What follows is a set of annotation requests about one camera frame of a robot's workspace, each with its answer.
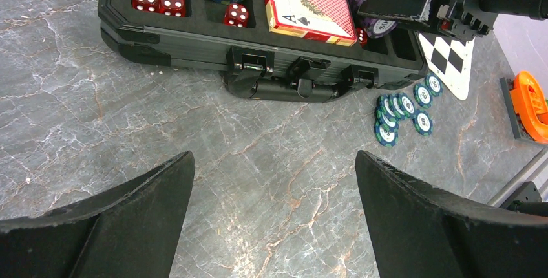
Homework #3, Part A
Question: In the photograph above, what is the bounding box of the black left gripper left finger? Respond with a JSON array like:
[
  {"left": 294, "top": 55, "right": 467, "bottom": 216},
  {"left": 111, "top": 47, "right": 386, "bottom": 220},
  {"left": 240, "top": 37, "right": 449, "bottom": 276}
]
[{"left": 1, "top": 151, "right": 195, "bottom": 277}]

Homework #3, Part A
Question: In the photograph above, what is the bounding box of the black white chessboard mat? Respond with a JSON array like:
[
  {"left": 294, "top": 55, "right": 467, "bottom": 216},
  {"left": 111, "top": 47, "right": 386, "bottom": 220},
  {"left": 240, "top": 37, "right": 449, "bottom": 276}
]
[{"left": 417, "top": 33, "right": 474, "bottom": 100}]

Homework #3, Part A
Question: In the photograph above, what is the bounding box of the red die right slot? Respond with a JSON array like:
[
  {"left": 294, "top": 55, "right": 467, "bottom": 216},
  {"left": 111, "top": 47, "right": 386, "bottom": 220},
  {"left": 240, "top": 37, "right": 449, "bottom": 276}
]
[{"left": 356, "top": 28, "right": 368, "bottom": 48}]

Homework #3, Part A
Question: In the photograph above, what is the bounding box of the green 50 chip lower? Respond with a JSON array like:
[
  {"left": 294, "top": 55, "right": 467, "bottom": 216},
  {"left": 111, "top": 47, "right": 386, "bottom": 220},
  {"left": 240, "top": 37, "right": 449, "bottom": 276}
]
[{"left": 412, "top": 110, "right": 433, "bottom": 136}]

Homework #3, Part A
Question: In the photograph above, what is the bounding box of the red playing card deck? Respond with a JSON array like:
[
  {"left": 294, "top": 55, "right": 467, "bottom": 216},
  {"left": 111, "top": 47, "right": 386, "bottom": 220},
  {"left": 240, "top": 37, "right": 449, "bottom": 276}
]
[{"left": 264, "top": 0, "right": 357, "bottom": 47}]

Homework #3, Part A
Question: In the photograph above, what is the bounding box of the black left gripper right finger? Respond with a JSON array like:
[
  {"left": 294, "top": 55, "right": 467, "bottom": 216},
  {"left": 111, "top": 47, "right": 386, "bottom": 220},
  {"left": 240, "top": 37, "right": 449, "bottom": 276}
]
[{"left": 355, "top": 151, "right": 547, "bottom": 277}]

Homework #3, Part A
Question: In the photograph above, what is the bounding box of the green 50 chip far right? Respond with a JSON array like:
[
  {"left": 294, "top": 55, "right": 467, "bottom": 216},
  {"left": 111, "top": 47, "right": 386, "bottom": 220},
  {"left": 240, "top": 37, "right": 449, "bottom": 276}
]
[{"left": 424, "top": 73, "right": 443, "bottom": 97}]

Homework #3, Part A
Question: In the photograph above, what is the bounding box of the red die middle slot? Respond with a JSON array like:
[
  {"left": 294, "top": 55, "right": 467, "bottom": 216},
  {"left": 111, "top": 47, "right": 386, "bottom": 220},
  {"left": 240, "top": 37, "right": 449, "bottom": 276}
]
[{"left": 223, "top": 3, "right": 250, "bottom": 28}]

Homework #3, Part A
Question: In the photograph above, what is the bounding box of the black poker case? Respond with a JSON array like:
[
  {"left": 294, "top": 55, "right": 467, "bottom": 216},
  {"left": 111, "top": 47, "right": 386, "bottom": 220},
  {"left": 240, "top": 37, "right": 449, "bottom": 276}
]
[{"left": 98, "top": 0, "right": 428, "bottom": 103}]

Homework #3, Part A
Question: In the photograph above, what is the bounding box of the red die slot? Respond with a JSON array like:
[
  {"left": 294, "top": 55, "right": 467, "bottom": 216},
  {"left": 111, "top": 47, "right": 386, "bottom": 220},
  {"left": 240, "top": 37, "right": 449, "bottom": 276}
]
[
  {"left": 356, "top": 28, "right": 368, "bottom": 48},
  {"left": 223, "top": 3, "right": 250, "bottom": 28}
]

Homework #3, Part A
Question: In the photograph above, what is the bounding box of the green 50 chip middle right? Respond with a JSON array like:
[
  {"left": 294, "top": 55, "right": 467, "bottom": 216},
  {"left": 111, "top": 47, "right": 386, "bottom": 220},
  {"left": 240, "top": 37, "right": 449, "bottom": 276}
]
[{"left": 414, "top": 83, "right": 432, "bottom": 108}]

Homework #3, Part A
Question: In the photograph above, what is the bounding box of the green 50 chip near chessboard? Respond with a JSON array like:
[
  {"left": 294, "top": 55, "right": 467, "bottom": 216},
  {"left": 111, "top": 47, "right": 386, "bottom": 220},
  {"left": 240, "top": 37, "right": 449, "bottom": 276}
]
[{"left": 375, "top": 109, "right": 399, "bottom": 132}]

